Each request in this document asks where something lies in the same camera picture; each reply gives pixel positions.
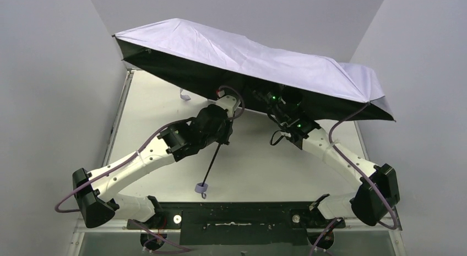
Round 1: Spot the lavender folding umbrella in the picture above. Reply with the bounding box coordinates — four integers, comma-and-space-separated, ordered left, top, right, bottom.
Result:
112, 18, 396, 200

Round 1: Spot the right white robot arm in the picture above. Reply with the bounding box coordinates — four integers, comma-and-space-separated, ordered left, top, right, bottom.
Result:
265, 88, 400, 230

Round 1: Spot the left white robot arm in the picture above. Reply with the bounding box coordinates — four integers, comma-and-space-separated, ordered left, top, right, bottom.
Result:
72, 102, 236, 228

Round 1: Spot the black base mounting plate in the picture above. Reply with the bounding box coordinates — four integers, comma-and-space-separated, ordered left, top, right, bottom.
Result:
142, 201, 330, 246

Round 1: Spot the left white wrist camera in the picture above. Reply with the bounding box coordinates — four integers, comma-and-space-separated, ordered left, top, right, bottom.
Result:
215, 86, 245, 119

